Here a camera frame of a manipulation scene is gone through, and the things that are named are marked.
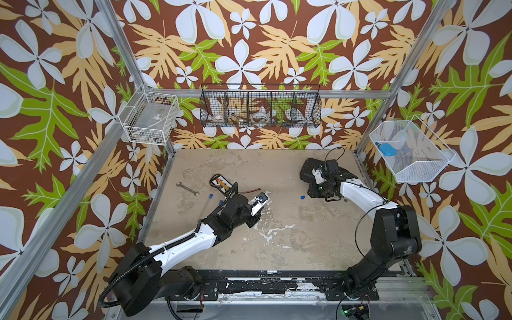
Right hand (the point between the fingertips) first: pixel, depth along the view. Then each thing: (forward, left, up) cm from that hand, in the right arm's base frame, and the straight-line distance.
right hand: (310, 190), depth 93 cm
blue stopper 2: (0, +3, -7) cm, 7 cm away
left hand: (-10, +24, +7) cm, 27 cm away
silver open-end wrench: (+3, +57, -7) cm, 58 cm away
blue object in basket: (+10, -32, +17) cm, 38 cm away
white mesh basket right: (+2, -40, +21) cm, 45 cm away
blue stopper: (+1, +49, -6) cm, 50 cm away
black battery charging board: (+8, +44, -7) cm, 45 cm away
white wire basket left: (+21, +73, +27) cm, 80 cm away
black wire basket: (+36, +23, +23) cm, 49 cm away
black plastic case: (+18, -2, -1) cm, 18 cm away
